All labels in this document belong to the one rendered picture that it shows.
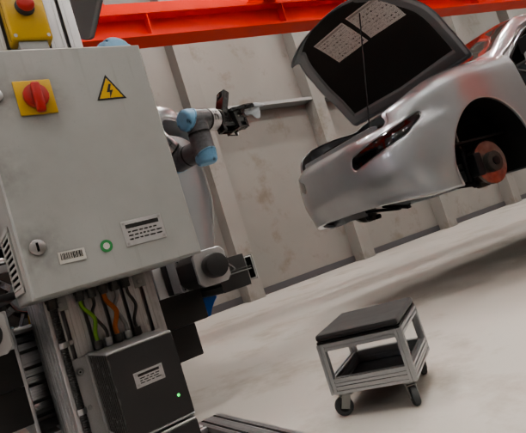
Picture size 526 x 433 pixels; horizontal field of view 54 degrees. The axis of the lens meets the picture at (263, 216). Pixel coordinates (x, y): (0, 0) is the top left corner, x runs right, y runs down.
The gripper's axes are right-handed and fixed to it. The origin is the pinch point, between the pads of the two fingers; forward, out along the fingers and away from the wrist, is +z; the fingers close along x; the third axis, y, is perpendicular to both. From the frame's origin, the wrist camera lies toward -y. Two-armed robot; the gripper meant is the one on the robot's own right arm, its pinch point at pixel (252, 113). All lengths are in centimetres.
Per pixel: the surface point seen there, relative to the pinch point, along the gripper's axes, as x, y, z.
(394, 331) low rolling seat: 4, 96, 21
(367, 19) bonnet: -44, -111, 244
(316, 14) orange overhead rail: -142, -208, 360
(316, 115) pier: -406, -229, 698
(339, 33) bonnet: -74, -120, 249
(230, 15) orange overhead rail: -180, -220, 261
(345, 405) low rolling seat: -27, 117, 13
